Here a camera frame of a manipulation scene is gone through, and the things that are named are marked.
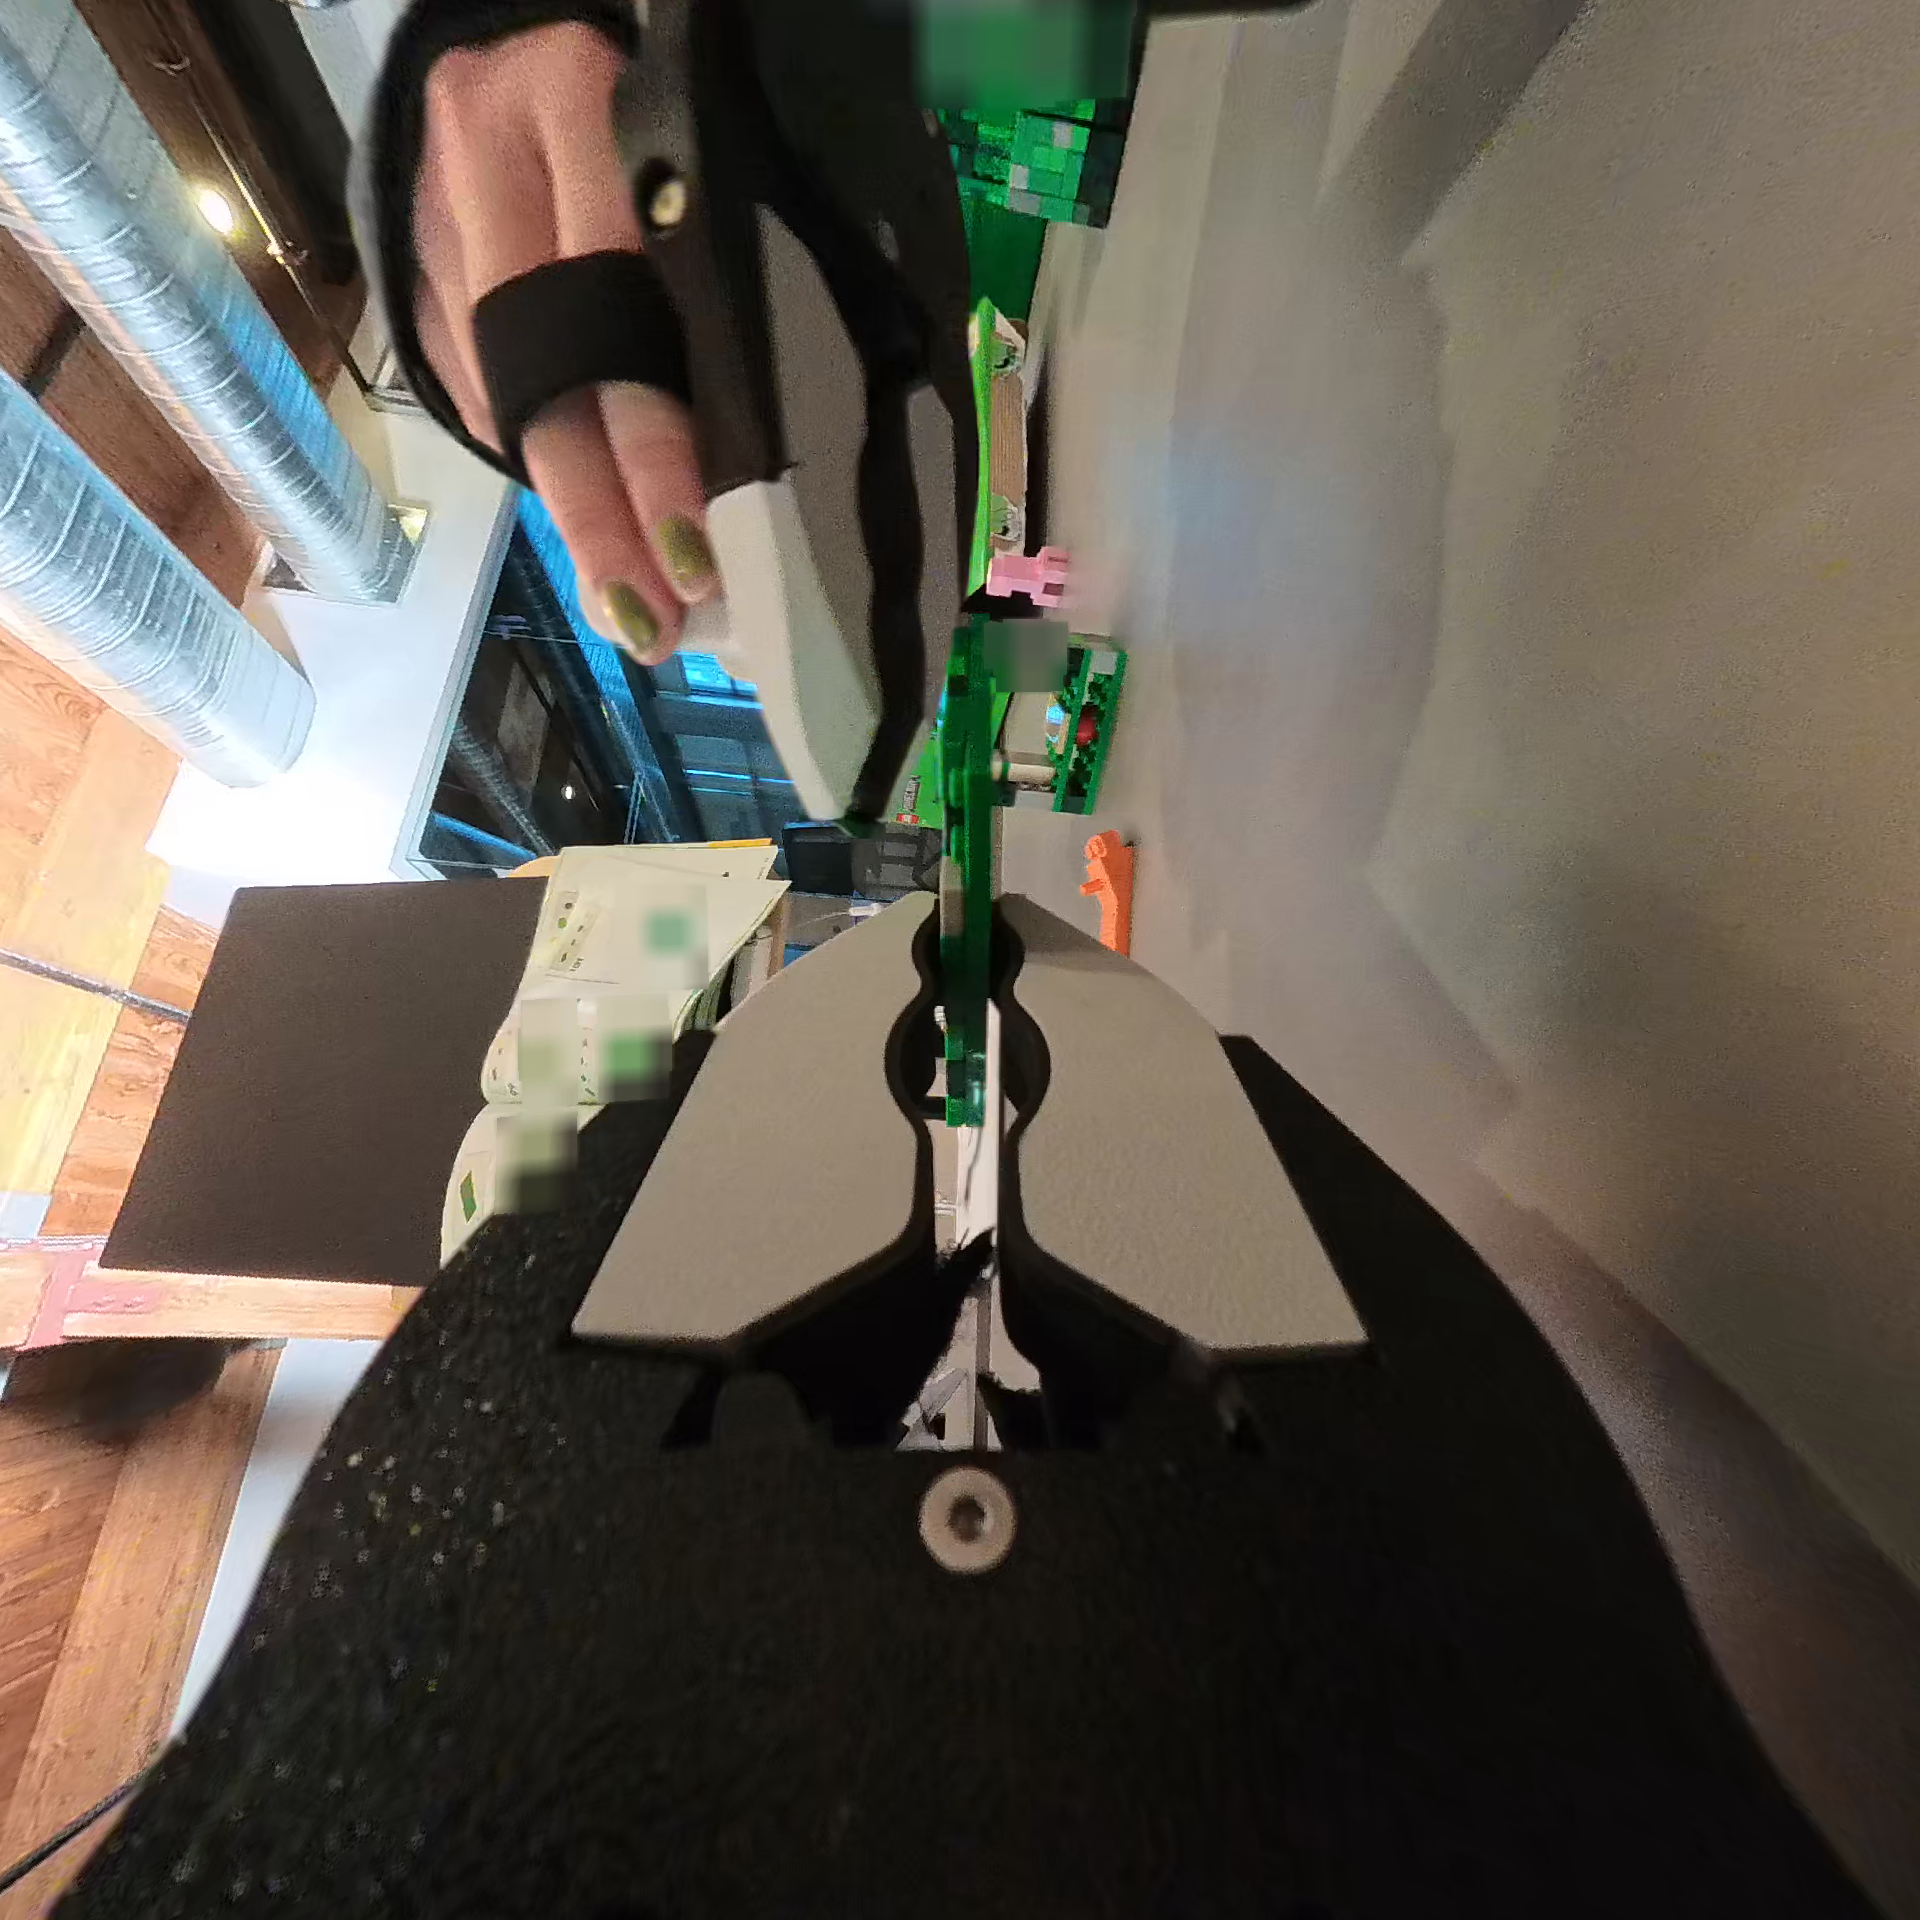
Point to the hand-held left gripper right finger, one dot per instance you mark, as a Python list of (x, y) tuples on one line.
[(1154, 1171)]

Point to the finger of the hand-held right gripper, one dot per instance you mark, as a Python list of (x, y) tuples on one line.
[(795, 629)]

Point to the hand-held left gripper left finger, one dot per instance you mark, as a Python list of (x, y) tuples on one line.
[(764, 1171)]

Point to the green mosaic lego plate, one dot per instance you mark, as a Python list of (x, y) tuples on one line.
[(967, 779)]

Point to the pink lego pig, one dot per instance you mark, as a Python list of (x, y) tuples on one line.
[(1027, 579)]

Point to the lego instruction booklet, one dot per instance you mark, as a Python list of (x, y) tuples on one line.
[(585, 967)]

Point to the orange lego brick separator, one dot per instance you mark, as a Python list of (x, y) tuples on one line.
[(1113, 901)]

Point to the small green lego house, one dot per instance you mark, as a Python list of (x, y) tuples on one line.
[(1088, 734)]

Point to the green lego box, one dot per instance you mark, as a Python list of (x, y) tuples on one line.
[(997, 255)]

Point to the green pixel lego figure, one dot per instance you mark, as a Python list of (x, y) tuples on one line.
[(1065, 166)]

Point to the person's right hand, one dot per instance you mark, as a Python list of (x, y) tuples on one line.
[(509, 181)]

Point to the glass partition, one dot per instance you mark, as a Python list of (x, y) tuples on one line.
[(569, 721)]

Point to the black flat panel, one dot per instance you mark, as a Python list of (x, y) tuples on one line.
[(329, 1080)]

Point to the ceiling spot lamp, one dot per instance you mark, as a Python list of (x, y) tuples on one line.
[(217, 210)]

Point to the silver ventilation duct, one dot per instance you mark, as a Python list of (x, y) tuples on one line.
[(194, 299), (136, 616)]

